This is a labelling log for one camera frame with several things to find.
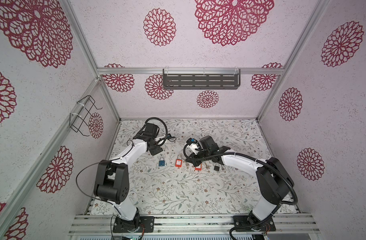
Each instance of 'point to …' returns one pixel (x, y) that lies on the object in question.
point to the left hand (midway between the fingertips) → (154, 147)
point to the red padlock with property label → (198, 169)
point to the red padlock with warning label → (178, 163)
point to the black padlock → (216, 168)
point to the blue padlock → (161, 162)
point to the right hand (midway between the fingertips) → (186, 157)
